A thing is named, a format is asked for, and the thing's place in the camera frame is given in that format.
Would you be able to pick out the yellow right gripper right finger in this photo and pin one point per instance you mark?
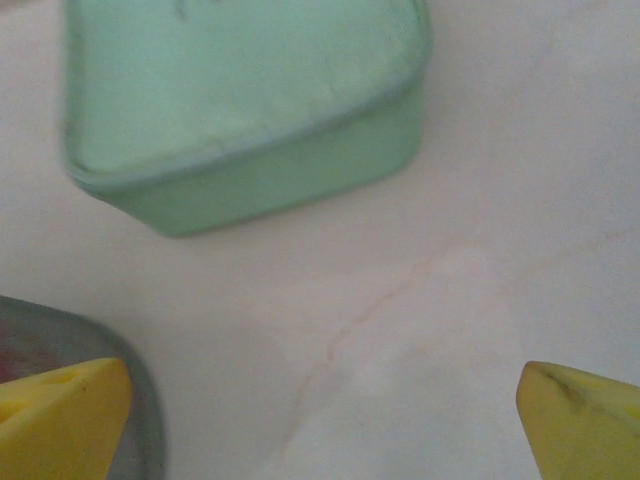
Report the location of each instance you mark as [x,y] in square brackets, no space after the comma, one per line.
[585,430]

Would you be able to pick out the mint green zip pouch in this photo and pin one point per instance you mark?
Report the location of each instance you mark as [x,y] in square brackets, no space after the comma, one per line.
[240,100]

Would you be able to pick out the grey waste bin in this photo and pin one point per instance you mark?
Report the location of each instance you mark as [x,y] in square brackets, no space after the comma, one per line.
[50,330]

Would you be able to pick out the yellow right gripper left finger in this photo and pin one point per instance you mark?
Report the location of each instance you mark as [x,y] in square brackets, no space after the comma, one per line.
[55,425]

